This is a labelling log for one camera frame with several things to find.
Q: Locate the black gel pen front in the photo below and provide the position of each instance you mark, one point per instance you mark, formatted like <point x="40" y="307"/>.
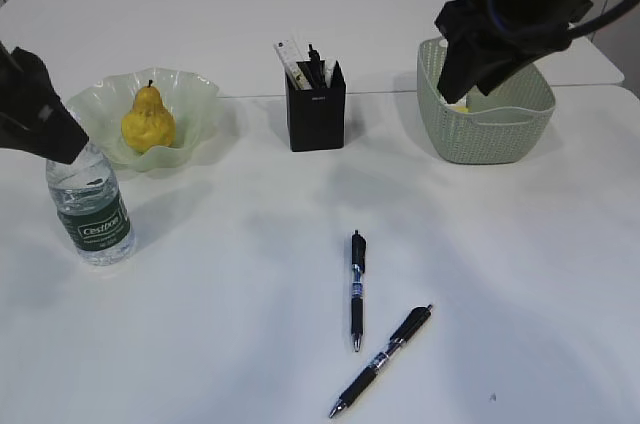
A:
<point x="416" y="318"/>

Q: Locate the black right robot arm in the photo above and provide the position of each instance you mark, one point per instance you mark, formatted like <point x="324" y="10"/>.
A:
<point x="526" y="19"/>

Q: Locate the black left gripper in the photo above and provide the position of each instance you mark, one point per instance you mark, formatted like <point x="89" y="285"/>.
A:
<point x="32" y="118"/>

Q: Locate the green woven plastic basket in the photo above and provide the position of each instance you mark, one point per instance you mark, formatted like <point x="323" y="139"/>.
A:
<point x="499" y="128"/>

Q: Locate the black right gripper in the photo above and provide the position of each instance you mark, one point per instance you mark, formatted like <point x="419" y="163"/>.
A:
<point x="479" y="54"/>

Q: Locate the yellow pear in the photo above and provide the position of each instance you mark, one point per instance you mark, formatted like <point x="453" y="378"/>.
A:
<point x="149" y="123"/>

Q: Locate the black square pen holder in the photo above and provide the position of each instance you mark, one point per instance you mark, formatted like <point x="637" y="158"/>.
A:
<point x="316" y="117"/>

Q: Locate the black gel pen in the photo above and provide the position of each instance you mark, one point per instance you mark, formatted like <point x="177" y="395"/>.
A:
<point x="416" y="318"/>
<point x="316" y="67"/>
<point x="358" y="251"/>

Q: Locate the clear water bottle green label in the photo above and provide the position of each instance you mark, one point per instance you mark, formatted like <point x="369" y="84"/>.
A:
<point x="90" y="207"/>

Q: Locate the yellow utility knife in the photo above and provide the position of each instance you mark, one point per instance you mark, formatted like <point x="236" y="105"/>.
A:
<point x="298" y="77"/>

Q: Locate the clear plastic ruler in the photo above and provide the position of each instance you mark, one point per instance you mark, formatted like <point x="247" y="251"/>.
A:
<point x="289" y="55"/>

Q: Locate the frosted green wavy glass plate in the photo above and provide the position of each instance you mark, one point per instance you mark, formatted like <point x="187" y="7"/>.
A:
<point x="191" y="99"/>

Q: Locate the yellow plastic packaging waste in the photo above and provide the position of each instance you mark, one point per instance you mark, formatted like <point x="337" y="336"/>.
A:
<point x="459" y="106"/>

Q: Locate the teal utility knife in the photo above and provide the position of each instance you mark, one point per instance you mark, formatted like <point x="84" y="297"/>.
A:
<point x="328" y="71"/>

